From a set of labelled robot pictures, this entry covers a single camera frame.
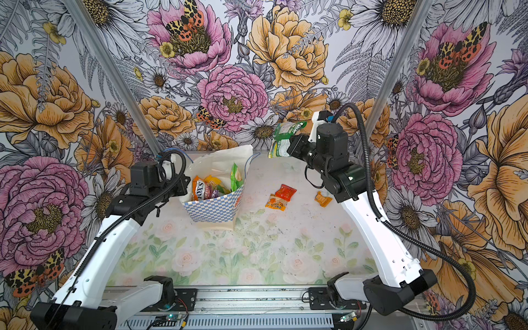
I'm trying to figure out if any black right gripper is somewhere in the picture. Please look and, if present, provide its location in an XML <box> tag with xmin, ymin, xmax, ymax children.
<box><xmin>287</xmin><ymin>132</ymin><xmax>329</xmax><ymax>175</ymax></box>

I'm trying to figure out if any green white snack packet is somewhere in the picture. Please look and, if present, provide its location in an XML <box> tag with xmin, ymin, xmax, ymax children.
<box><xmin>268</xmin><ymin>121</ymin><xmax>307</xmax><ymax>158</ymax></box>

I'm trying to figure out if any orange white snack packet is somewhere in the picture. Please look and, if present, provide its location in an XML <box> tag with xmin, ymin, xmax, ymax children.
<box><xmin>192</xmin><ymin>177</ymin><xmax>212</xmax><ymax>202</ymax></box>

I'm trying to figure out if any small orange snack packet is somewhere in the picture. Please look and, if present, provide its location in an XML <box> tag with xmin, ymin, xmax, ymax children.
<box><xmin>314</xmin><ymin>191</ymin><xmax>333</xmax><ymax>208</ymax></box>

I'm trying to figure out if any small orange white candy packet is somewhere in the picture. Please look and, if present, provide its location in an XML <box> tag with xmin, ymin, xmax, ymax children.
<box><xmin>265</xmin><ymin>195</ymin><xmax>288</xmax><ymax>211</ymax></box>

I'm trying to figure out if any yellow orange snack bag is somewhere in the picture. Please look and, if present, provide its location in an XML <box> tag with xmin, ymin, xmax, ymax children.
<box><xmin>204</xmin><ymin>175</ymin><xmax>223</xmax><ymax>190</ymax></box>

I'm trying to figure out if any green Lays chips bag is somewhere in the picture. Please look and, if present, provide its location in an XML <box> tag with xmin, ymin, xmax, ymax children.
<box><xmin>230</xmin><ymin>163</ymin><xmax>244</xmax><ymax>193</ymax></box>

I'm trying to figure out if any blue checkered paper bag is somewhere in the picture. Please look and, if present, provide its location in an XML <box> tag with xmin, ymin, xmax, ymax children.
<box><xmin>180</xmin><ymin>145</ymin><xmax>254</xmax><ymax>230</ymax></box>

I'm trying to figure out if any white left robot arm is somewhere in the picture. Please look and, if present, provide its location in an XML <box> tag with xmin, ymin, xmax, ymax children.
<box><xmin>30</xmin><ymin>159</ymin><xmax>191</xmax><ymax>329</ymax></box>

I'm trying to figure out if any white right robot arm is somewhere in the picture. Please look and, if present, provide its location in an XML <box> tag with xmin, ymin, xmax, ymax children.
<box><xmin>287</xmin><ymin>123</ymin><xmax>437</xmax><ymax>316</ymax></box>

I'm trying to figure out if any floral table mat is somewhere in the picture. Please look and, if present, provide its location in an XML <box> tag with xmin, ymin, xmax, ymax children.
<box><xmin>109</xmin><ymin>208</ymin><xmax>378</xmax><ymax>286</ymax></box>

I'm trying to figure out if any black left corrugated cable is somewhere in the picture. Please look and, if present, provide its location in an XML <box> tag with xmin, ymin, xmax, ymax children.
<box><xmin>69</xmin><ymin>150</ymin><xmax>187</xmax><ymax>281</ymax></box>

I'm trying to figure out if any black corrugated cable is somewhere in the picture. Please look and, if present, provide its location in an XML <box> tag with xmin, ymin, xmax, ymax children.
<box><xmin>331</xmin><ymin>102</ymin><xmax>477</xmax><ymax>323</ymax></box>
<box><xmin>69</xmin><ymin>150</ymin><xmax>187</xmax><ymax>281</ymax></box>

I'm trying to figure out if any black right corrugated cable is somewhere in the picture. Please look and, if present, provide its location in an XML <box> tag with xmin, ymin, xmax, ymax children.
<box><xmin>331</xmin><ymin>102</ymin><xmax>477</xmax><ymax>323</ymax></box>

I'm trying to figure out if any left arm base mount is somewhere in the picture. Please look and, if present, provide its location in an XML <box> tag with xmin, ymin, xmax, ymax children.
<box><xmin>161</xmin><ymin>288</ymin><xmax>198</xmax><ymax>313</ymax></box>

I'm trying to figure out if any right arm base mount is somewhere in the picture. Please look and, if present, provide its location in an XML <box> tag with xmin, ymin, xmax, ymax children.
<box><xmin>302</xmin><ymin>287</ymin><xmax>367</xmax><ymax>311</ymax></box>

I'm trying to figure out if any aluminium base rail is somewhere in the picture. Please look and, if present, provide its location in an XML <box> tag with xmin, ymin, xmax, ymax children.
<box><xmin>117</xmin><ymin>285</ymin><xmax>435</xmax><ymax>329</ymax></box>

